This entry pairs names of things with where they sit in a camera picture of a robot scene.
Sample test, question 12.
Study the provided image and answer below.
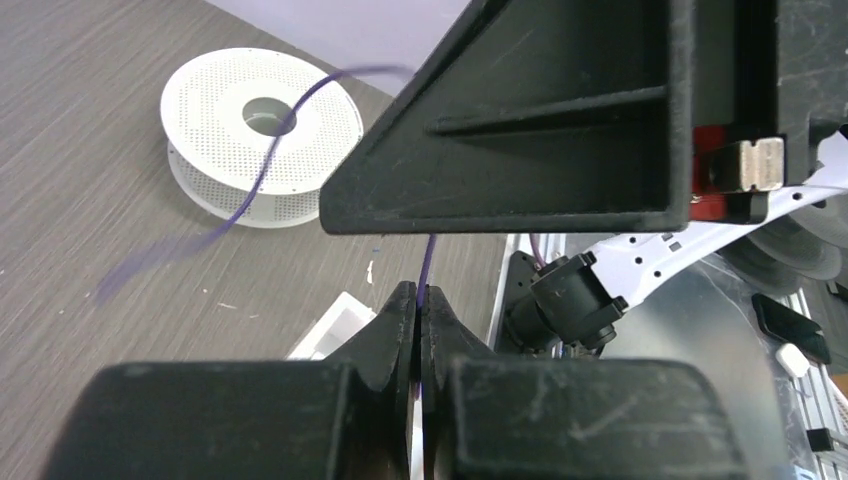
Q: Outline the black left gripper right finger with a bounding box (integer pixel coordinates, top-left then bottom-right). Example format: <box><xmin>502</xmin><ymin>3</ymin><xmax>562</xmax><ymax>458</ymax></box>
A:
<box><xmin>421</xmin><ymin>286</ymin><xmax>746</xmax><ymax>479</ymax></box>

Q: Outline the right white plastic bin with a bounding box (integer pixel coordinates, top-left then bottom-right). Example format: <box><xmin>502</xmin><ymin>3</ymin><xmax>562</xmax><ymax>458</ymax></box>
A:
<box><xmin>286</xmin><ymin>292</ymin><xmax>376</xmax><ymax>361</ymax></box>

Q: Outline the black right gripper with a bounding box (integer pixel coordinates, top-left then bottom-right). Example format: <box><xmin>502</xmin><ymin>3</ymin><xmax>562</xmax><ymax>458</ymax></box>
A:
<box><xmin>690</xmin><ymin>1</ymin><xmax>847</xmax><ymax>224</ymax></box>

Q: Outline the white perforated cable spool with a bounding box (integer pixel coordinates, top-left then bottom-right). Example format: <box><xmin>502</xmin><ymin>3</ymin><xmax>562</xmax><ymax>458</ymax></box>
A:
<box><xmin>160</xmin><ymin>48</ymin><xmax>364</xmax><ymax>229</ymax></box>

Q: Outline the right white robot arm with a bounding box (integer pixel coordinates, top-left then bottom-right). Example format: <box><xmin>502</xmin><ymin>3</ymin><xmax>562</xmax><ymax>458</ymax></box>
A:
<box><xmin>319</xmin><ymin>1</ymin><xmax>847</xmax><ymax>479</ymax></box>

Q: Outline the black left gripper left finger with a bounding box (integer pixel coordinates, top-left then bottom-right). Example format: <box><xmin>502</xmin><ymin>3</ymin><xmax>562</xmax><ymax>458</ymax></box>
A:
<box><xmin>43</xmin><ymin>281</ymin><xmax>416</xmax><ymax>479</ymax></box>

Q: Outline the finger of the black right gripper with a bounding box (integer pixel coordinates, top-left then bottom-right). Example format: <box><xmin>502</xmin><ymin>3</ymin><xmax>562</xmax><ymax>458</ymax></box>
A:
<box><xmin>320</xmin><ymin>1</ymin><xmax>696</xmax><ymax>235</ymax></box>

